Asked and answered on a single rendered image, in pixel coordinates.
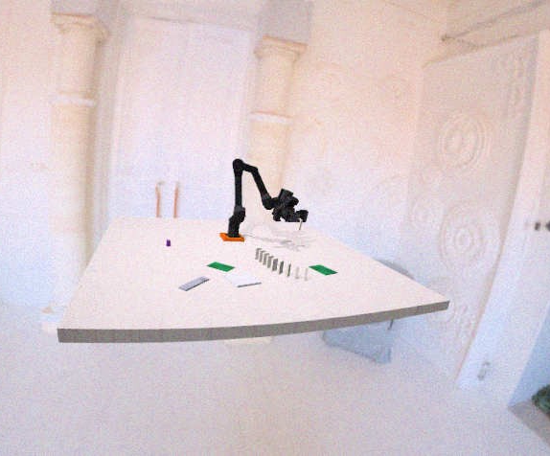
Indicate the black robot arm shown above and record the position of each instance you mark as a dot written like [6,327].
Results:
[284,199]

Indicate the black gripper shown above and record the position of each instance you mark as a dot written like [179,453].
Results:
[289,215]

